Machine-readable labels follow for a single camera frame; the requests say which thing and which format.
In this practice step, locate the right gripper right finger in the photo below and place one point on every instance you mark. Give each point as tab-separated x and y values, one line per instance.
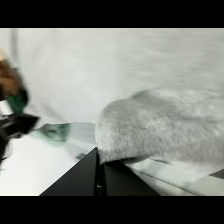
126	181

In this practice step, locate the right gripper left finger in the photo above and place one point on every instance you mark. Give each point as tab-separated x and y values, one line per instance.
80	180

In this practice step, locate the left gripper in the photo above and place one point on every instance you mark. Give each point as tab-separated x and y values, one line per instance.
20	124

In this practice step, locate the grey T-shirt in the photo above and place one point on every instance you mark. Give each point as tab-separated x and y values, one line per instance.
156	126

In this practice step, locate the dark green garment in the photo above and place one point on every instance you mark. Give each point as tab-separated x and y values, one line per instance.
18	102

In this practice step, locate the brown garment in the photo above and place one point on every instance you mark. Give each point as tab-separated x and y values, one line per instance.
10	80

